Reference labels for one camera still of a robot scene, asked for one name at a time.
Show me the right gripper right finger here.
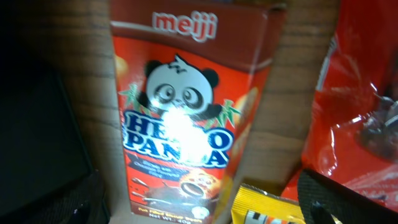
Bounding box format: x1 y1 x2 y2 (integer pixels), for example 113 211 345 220
297 169 397 224

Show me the red Hello Panda box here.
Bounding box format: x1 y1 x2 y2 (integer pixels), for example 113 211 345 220
109 0 287 223

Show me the red Hacks candy bag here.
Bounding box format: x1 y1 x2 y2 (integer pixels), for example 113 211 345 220
281 0 398 214

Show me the yellow Hacks candy bag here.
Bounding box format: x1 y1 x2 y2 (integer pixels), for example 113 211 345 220
231 184 305 224

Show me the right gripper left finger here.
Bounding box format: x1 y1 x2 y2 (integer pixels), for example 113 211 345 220
21 171 109 224

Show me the dark green gift box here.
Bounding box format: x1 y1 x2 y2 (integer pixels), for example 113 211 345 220
1 66 96 223

